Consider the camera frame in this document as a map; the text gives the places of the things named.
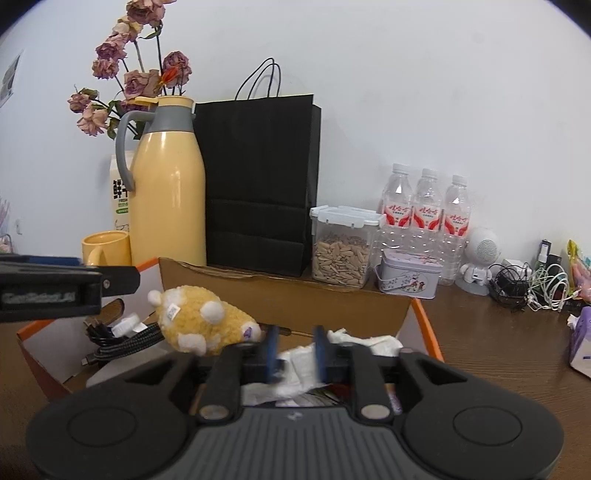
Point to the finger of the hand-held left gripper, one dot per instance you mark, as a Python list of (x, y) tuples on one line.
[(122, 279), (51, 261)]

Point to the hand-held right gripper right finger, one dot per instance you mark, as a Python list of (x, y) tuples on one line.
[(322, 355)]

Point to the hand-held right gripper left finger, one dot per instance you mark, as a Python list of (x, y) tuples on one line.
[(272, 355)]

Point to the white cloth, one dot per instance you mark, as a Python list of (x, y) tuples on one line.
[(300, 364)]

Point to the red cardboard box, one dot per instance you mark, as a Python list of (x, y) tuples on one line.
[(323, 302)]

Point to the yellow white plush toy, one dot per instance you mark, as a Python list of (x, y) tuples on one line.
[(198, 318)]

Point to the yellow mug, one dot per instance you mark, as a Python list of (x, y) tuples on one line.
[(108, 249)]

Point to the white milk carton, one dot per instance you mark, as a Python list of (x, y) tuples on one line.
[(121, 203)]

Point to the yellow thermos jug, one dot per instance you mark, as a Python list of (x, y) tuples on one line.
[(171, 194)]

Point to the clear seed container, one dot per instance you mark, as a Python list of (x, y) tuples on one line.
[(341, 258)]

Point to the decorated tin box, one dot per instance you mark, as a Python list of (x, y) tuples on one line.
[(408, 277)]

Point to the black paper bag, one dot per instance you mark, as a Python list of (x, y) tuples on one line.
[(258, 184)]

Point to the red label water bottle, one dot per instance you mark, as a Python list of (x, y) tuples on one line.
[(457, 212), (427, 207), (397, 203)]

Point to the white robot speaker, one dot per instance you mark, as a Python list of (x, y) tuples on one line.
[(480, 254)]

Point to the dried rose bouquet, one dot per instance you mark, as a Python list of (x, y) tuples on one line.
[(138, 83)]

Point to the black charger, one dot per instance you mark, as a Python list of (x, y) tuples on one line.
[(545, 253)]

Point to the purple tissue box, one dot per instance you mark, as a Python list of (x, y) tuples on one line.
[(582, 346)]

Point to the wall paper notice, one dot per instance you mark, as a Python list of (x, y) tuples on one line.
[(10, 78)]

